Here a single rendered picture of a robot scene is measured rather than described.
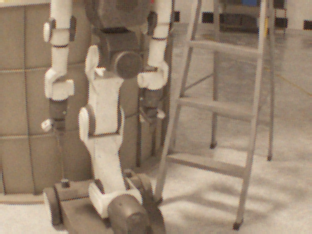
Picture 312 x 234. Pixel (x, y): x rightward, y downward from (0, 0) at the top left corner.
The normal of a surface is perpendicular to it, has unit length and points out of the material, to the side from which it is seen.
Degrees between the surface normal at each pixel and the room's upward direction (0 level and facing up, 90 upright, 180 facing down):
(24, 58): 90
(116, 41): 45
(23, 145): 90
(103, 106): 100
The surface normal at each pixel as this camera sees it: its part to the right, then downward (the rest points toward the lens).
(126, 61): 0.42, 0.35
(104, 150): 0.38, -0.17
